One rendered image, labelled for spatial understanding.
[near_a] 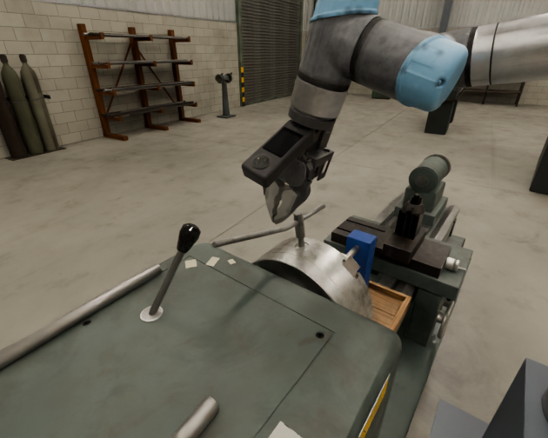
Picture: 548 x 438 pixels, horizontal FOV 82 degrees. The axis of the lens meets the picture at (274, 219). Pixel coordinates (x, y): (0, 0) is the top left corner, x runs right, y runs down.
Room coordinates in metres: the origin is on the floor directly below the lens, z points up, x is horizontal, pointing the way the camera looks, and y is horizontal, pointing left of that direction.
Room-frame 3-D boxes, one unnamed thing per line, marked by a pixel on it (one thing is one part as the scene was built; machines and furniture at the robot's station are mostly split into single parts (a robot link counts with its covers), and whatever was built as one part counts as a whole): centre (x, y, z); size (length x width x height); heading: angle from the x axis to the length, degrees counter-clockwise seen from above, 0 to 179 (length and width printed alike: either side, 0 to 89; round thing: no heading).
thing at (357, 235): (0.89, -0.29, 1.00); 0.08 x 0.06 x 0.23; 53
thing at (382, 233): (1.10, -0.47, 0.95); 0.43 x 0.18 x 0.04; 53
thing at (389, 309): (0.82, -0.23, 0.88); 0.36 x 0.30 x 0.04; 53
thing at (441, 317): (1.00, -0.67, 0.73); 0.27 x 0.12 x 0.27; 143
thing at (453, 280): (1.13, -0.51, 0.89); 0.53 x 0.30 x 0.06; 53
